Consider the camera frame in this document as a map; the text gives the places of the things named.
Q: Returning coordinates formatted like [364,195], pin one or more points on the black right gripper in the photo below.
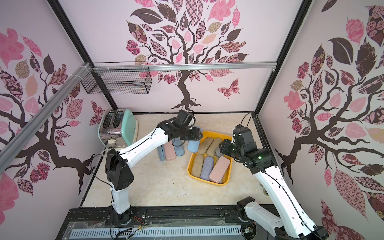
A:
[226,148]

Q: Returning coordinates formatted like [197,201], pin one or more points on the white slotted cable duct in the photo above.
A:
[159,233]

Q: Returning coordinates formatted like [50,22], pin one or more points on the aluminium frame rail back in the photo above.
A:
[189,67]

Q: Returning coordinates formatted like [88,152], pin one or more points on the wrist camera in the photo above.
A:
[242,136]
[185,119]

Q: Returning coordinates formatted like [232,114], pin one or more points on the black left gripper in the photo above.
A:
[196,132]

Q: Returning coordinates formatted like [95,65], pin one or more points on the yellow plastic storage tray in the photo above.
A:
[227,175]

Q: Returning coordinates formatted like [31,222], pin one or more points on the pink glasses case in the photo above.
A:
[219,170]
[170,153]

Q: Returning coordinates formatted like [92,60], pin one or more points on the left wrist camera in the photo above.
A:
[185,119]

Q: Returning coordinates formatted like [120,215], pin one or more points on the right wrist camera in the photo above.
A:
[242,136]

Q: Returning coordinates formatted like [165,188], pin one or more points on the aluminium frame rail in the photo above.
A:
[189,67]
[11,150]

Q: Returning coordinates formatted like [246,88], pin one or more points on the aluminium frame rail left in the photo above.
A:
[11,150]

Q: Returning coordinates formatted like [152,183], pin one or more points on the tan glasses case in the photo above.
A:
[204,145]
[197,166]
[214,145]

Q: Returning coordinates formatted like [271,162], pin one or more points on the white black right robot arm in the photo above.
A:
[291,223]

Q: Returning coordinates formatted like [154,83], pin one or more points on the lavender glasses case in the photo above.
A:
[207,168]

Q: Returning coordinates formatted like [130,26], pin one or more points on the black wire basket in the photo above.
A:
[132,78]

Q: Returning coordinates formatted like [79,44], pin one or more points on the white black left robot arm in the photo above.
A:
[119,164]

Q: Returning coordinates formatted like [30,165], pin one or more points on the mint chrome toaster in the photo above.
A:
[118,129]

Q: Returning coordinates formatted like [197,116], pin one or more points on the blue glasses case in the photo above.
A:
[161,153]
[179,147]
[193,146]

